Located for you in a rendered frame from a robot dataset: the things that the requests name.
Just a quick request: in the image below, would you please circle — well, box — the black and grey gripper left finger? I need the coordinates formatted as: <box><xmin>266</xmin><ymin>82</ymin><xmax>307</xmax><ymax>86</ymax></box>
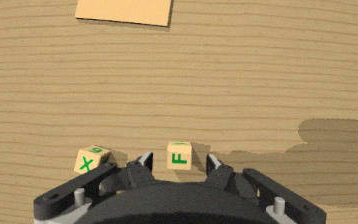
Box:
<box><xmin>33</xmin><ymin>152</ymin><xmax>161</xmax><ymax>224</ymax></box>

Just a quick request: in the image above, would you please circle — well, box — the wooden letter block with green f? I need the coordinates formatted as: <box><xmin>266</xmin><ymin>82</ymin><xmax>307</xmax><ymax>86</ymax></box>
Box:
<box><xmin>167</xmin><ymin>141</ymin><xmax>192</xmax><ymax>171</ymax></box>

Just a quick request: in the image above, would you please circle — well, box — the wooden block with green letter x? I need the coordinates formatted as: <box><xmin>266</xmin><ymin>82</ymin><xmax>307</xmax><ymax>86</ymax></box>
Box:
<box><xmin>74</xmin><ymin>145</ymin><xmax>111</xmax><ymax>174</ymax></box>

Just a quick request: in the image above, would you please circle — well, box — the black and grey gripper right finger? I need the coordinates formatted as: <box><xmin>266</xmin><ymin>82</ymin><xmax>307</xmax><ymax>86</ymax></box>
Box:
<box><xmin>200</xmin><ymin>155</ymin><xmax>327</xmax><ymax>224</ymax></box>

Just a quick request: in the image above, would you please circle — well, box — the tan square mat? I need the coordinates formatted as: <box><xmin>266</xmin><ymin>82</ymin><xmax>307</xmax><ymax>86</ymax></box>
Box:
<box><xmin>75</xmin><ymin>0</ymin><xmax>171</xmax><ymax>27</ymax></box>

